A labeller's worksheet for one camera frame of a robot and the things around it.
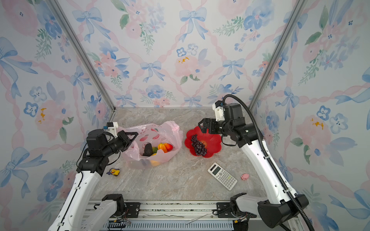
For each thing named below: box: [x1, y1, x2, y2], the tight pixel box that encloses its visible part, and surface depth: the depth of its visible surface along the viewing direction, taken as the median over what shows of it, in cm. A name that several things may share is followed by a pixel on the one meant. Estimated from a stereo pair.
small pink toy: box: [240, 173, 251, 181], surface depth 85 cm
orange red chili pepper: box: [157, 142, 168, 154], surface depth 91 cm
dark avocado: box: [142, 142, 153, 157], surface depth 89 cm
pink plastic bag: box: [118, 120, 184, 169], surface depth 76 cm
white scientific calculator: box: [207, 162, 238, 192], surface depth 86 cm
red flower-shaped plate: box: [184, 126, 223, 158], surface depth 100 cm
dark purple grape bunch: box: [190, 134, 208, 157], surface depth 95 cm
